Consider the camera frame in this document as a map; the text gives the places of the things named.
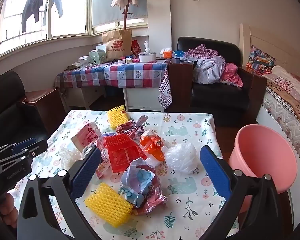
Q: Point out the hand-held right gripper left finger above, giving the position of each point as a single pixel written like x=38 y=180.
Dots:
x=86 y=171

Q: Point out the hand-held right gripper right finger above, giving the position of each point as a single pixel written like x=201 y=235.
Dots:
x=215 y=173

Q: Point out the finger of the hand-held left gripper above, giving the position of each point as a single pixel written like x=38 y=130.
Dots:
x=37 y=148
x=25 y=145

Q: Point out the pink carton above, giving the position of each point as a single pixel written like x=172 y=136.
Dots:
x=86 y=135

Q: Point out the pink bucket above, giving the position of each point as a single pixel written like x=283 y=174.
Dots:
x=265 y=155

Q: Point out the orange and white plastic bag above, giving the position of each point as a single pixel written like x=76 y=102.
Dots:
x=152 y=145

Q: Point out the person's left hand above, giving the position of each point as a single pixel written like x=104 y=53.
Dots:
x=8 y=211

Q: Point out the pink snack wrapper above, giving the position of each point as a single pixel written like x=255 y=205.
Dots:
x=103 y=169

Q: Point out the white foam net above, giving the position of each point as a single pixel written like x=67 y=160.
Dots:
x=68 y=155

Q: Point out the brown side table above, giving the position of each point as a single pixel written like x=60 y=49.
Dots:
x=42 y=110

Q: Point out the black leather sofa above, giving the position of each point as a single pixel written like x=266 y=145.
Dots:
x=7 y=110

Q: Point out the yellow foam net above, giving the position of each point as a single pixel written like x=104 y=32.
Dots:
x=117 y=117
x=107 y=205

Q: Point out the red foam net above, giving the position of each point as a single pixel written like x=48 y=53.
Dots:
x=122 y=152

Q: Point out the floral tablecloth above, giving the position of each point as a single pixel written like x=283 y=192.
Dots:
x=190 y=130

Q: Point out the crumpled blue pink paper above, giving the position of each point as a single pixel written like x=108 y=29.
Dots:
x=140 y=177

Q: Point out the crumpled maroon bag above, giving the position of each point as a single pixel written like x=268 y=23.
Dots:
x=125 y=129

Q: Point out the white desk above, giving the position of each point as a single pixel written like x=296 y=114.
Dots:
x=82 y=97

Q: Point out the black leather armchair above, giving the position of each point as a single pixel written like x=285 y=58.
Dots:
x=215 y=97

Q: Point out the bed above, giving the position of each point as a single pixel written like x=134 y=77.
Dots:
x=277 y=112

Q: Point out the dark wooden nightstand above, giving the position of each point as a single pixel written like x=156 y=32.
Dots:
x=255 y=92

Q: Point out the white cabinet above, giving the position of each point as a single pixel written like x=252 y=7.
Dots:
x=142 y=100

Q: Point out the purple floral cloth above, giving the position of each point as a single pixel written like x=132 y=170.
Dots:
x=165 y=92

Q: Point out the grey plastic bag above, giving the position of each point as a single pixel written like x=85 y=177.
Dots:
x=82 y=61

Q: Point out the pink patterned garment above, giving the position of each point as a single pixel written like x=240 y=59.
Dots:
x=231 y=76

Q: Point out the dark wooden side table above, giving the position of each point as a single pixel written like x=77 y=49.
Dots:
x=180 y=80

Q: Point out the checked tablecloth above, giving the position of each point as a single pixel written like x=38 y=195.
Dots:
x=115 y=75

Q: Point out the lavender garment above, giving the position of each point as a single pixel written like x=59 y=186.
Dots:
x=208 y=70

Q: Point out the green box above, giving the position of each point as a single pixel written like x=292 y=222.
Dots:
x=97 y=57

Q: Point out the pink floral blanket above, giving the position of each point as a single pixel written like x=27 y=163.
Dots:
x=287 y=80

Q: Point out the colourful printed pillow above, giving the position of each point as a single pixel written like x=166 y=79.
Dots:
x=260 y=60

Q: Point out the pink gingham shirt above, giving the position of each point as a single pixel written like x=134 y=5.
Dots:
x=202 y=51

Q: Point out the blue packet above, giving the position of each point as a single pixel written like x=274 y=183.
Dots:
x=178 y=54

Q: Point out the orange tissue box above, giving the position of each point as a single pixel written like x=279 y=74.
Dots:
x=166 y=54

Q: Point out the white bowl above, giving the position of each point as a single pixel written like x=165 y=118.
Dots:
x=147 y=57

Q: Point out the red packet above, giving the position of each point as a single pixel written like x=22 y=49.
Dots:
x=136 y=47

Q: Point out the brown paper shopping bag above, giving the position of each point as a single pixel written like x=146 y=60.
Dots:
x=115 y=40

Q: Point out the dark hanging jacket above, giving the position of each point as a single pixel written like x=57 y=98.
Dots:
x=31 y=5

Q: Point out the cream headboard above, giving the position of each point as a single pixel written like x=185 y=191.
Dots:
x=265 y=42

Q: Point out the window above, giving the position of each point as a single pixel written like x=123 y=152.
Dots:
x=72 y=10

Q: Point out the blue hanging garment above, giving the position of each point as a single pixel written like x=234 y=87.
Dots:
x=56 y=2

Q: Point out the window roller blind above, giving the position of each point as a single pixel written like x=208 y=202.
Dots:
x=107 y=7

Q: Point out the coat stand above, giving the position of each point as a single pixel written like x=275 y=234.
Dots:
x=126 y=17

